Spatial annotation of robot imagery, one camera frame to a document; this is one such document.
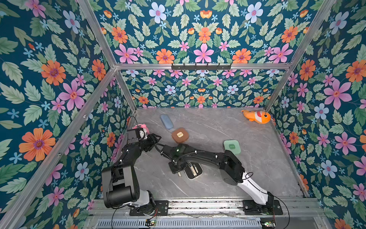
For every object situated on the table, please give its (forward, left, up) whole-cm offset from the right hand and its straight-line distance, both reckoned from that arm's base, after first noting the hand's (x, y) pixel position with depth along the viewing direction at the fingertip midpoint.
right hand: (177, 166), depth 87 cm
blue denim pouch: (+35, +12, +2) cm, 37 cm away
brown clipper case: (+23, +1, +1) cm, 23 cm away
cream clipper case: (-4, -7, -1) cm, 8 cm away
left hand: (+14, +12, +10) cm, 21 cm away
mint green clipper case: (+16, -36, 0) cm, 39 cm away
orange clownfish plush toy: (+37, -59, +6) cm, 70 cm away
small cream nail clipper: (-5, -2, 0) cm, 5 cm away
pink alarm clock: (+23, +26, +11) cm, 36 cm away
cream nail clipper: (-1, -9, -1) cm, 10 cm away
